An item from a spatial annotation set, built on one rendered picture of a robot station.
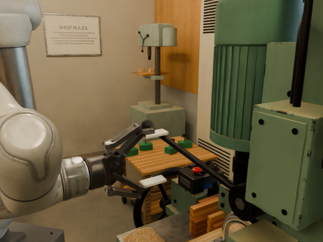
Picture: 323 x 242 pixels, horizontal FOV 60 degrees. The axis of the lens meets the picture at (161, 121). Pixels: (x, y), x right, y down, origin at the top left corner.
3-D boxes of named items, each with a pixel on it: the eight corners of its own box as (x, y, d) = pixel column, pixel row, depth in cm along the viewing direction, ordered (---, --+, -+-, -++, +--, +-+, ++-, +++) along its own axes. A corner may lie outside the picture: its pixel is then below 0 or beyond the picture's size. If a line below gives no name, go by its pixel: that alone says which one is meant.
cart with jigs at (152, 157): (179, 185, 284) (180, 124, 267) (214, 214, 236) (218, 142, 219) (117, 201, 254) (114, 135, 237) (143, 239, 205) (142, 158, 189)
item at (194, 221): (256, 208, 85) (257, 193, 84) (260, 211, 84) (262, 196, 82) (191, 235, 73) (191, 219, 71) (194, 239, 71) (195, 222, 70)
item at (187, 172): (204, 171, 96) (204, 156, 95) (226, 184, 87) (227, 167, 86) (172, 180, 90) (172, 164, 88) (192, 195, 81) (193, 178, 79)
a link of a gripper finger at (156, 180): (143, 186, 72) (143, 188, 72) (167, 179, 76) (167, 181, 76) (138, 180, 75) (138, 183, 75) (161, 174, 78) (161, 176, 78)
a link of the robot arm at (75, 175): (62, 171, 56) (91, 164, 59) (53, 153, 64) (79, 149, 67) (66, 209, 59) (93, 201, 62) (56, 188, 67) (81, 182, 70)
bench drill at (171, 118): (163, 153, 366) (163, 26, 325) (190, 171, 314) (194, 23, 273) (129, 161, 344) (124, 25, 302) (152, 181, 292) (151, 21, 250)
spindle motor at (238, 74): (245, 127, 78) (254, 6, 69) (304, 145, 63) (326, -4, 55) (194, 137, 69) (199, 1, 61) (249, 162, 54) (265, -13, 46)
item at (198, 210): (243, 209, 84) (245, 187, 82) (247, 211, 83) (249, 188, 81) (189, 231, 74) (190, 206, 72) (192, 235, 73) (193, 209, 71)
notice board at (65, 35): (101, 55, 346) (99, 16, 334) (102, 55, 345) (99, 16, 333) (46, 56, 318) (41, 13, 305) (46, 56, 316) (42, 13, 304)
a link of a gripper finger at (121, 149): (108, 163, 69) (105, 161, 68) (139, 130, 71) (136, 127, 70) (115, 170, 66) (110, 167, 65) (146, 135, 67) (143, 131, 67)
